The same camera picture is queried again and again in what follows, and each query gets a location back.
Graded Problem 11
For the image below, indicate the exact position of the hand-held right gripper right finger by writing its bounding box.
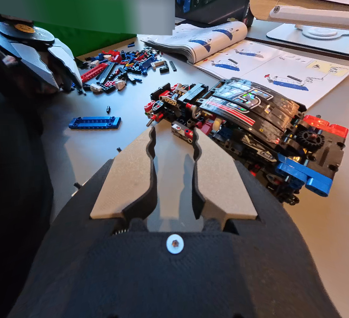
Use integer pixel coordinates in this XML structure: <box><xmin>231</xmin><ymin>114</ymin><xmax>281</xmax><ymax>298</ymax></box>
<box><xmin>192</xmin><ymin>127</ymin><xmax>258</xmax><ymax>227</ymax></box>

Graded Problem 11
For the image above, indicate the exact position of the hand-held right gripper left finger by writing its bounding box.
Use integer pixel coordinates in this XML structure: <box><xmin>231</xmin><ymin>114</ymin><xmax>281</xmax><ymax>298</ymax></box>
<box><xmin>89</xmin><ymin>127</ymin><xmax>159</xmax><ymax>220</ymax></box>

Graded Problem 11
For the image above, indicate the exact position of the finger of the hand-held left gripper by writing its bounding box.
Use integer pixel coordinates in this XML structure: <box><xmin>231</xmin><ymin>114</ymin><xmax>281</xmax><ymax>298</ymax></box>
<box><xmin>10</xmin><ymin>43</ymin><xmax>61</xmax><ymax>92</ymax></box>
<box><xmin>48</xmin><ymin>38</ymin><xmax>83</xmax><ymax>89</ymax></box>

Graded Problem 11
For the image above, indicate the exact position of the pile of toy bricks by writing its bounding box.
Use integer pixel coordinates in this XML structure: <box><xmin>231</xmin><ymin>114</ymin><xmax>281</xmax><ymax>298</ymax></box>
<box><xmin>74</xmin><ymin>41</ymin><xmax>178</xmax><ymax>95</ymax></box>

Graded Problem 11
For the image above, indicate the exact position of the blue toy brick panel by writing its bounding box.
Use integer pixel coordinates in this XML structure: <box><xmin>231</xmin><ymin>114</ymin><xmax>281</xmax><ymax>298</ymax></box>
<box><xmin>68</xmin><ymin>116</ymin><xmax>122</xmax><ymax>130</ymax></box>

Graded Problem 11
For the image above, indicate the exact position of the light grey desk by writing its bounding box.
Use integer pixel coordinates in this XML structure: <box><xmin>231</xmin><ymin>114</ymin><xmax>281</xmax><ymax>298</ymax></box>
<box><xmin>41</xmin><ymin>18</ymin><xmax>349</xmax><ymax>318</ymax></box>

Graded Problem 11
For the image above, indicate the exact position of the person's left hand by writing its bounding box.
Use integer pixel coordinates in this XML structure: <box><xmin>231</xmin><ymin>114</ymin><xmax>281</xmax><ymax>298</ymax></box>
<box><xmin>40</xmin><ymin>50</ymin><xmax>69</xmax><ymax>91</ymax></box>

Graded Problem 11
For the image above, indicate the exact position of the green corrugated plastic bin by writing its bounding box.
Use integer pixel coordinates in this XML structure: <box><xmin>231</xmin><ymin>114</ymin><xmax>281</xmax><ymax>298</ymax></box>
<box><xmin>33</xmin><ymin>21</ymin><xmax>137</xmax><ymax>57</ymax></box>

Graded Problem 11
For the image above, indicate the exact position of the toy brick car model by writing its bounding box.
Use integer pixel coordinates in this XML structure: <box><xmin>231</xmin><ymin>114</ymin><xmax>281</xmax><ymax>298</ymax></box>
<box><xmin>144</xmin><ymin>77</ymin><xmax>349</xmax><ymax>205</ymax></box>

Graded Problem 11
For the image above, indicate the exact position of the person's torso in dark clothing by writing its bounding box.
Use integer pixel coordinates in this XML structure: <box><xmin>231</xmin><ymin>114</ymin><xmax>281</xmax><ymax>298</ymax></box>
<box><xmin>0</xmin><ymin>92</ymin><xmax>55</xmax><ymax>318</ymax></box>

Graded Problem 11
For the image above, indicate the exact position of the toy brick instruction manual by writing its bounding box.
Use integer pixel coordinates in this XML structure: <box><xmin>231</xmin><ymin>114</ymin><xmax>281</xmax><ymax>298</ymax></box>
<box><xmin>140</xmin><ymin>21</ymin><xmax>349</xmax><ymax>110</ymax></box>

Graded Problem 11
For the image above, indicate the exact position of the wooden document stand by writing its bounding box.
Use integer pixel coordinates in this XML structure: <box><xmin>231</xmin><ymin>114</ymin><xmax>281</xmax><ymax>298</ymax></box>
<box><xmin>249</xmin><ymin>0</ymin><xmax>349</xmax><ymax>56</ymax></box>

